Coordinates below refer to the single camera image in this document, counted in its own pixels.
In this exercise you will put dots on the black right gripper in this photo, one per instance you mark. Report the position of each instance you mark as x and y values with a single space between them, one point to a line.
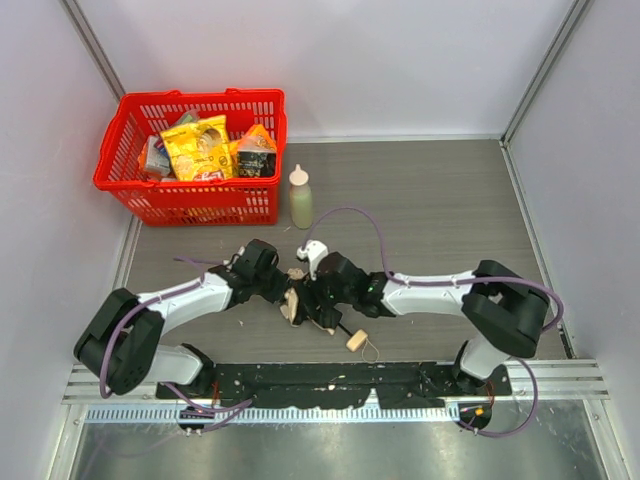
310 295

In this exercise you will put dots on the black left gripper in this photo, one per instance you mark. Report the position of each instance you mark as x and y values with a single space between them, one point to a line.
279 288

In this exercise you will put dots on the cream folding umbrella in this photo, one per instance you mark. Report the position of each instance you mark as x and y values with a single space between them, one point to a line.
292 310

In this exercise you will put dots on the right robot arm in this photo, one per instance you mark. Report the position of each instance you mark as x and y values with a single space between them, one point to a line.
507 311

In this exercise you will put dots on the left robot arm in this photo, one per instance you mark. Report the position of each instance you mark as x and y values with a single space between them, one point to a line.
121 345

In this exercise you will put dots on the clear plastic bottle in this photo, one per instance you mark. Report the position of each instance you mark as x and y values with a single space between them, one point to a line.
300 198

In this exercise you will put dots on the black snack packet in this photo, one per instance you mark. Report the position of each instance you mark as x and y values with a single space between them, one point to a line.
256 162

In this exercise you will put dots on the red plastic shopping basket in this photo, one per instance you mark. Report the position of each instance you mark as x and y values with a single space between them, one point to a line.
238 201

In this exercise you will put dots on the yellow snack bag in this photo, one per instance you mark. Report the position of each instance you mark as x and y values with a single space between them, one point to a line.
200 151

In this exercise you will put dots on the orange snack bag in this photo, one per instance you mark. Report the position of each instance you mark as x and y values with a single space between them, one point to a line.
256 139

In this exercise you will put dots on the grey box in basket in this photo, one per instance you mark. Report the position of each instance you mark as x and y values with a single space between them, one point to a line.
152 162

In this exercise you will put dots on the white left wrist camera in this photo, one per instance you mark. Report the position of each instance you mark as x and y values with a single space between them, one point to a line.
233 259

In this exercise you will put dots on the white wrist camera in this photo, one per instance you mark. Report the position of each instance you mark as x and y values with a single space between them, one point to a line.
233 259
312 252

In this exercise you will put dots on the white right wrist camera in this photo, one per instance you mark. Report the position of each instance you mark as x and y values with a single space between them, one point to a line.
312 252

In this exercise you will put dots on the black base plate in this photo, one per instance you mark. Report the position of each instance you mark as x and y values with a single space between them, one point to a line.
327 386

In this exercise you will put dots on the grey slotted cable duct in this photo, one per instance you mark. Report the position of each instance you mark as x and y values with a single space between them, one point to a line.
176 413

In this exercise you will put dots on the grey wall corner profile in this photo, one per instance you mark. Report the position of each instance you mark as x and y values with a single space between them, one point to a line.
89 39

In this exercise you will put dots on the right wall corner profile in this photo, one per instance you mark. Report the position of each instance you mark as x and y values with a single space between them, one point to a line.
562 37

